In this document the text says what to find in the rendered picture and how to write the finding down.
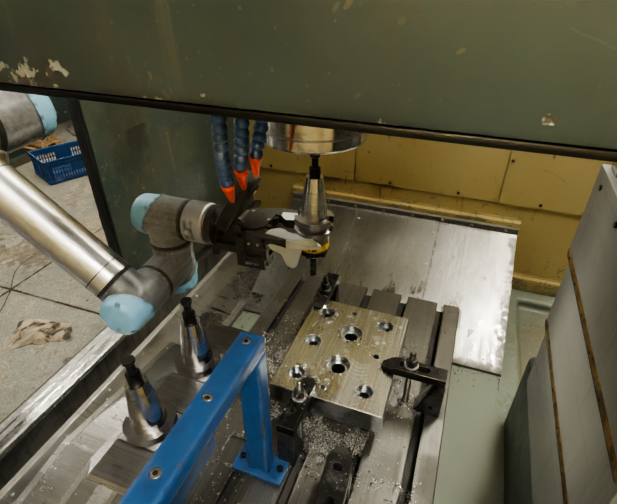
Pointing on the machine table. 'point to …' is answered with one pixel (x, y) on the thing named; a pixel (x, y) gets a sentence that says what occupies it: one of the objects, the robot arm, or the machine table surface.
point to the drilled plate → (346, 401)
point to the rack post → (258, 431)
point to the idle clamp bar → (333, 472)
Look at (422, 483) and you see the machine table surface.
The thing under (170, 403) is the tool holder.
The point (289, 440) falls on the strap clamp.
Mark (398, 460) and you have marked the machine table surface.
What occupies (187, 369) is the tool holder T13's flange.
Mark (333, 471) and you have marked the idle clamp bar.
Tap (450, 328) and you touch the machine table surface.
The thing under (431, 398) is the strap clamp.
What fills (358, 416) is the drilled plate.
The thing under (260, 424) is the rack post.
